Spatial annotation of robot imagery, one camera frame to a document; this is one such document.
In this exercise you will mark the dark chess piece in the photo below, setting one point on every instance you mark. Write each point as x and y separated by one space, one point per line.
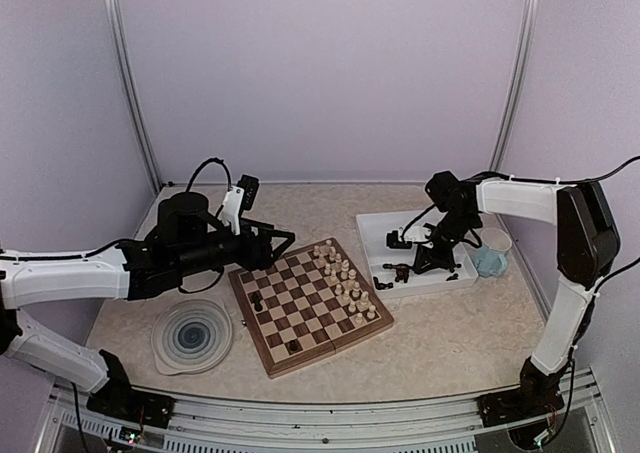
257 301

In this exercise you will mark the right aluminium frame post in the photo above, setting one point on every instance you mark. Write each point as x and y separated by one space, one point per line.
517 77

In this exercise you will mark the collapsible silicone bowl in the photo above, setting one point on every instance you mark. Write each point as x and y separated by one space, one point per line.
191 337

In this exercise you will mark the white chess pieces row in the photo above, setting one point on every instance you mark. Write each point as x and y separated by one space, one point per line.
337 295

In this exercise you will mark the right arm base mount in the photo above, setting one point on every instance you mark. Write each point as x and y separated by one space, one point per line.
536 395

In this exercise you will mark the front aluminium rail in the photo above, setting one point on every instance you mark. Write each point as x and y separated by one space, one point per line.
440 424

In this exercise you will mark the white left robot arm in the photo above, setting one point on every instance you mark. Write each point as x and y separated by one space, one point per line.
30 278

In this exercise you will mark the white plastic tray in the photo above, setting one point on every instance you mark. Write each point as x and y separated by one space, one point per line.
374 227

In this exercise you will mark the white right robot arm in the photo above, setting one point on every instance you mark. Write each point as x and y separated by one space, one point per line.
587 241

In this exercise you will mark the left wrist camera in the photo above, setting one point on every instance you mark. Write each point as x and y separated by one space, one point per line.
237 200

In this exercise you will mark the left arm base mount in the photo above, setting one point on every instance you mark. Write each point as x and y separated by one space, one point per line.
118 399

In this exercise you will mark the light blue mug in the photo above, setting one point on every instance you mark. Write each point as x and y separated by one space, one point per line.
490 260

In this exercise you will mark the left aluminium frame post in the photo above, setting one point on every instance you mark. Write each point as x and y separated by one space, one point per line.
116 24

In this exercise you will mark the wooden chess board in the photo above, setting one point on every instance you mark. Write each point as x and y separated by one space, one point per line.
286 315

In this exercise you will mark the dark chess pieces pile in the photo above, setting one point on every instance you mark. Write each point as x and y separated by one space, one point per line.
400 278

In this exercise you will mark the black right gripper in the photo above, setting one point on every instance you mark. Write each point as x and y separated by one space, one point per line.
425 256

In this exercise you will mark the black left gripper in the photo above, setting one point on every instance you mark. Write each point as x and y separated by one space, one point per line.
262 258

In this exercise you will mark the aluminium frame post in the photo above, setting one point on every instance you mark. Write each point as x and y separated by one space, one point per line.
517 77
116 24

